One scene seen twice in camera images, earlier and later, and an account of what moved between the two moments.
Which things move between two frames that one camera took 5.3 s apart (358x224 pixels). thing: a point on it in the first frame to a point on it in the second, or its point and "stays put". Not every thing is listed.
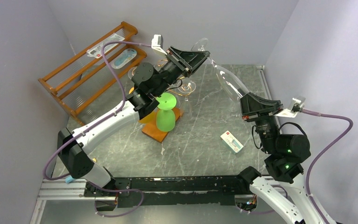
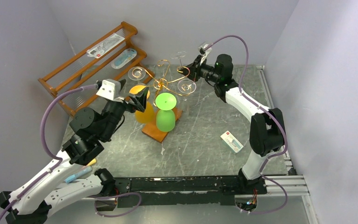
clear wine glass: [187, 86] stays put
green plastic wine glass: [165, 118] stays put
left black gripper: [186, 62] to [140, 100]
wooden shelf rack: [77, 80] stays put
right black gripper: [260, 113] to [196, 71]
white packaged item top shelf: [95, 52] stays put
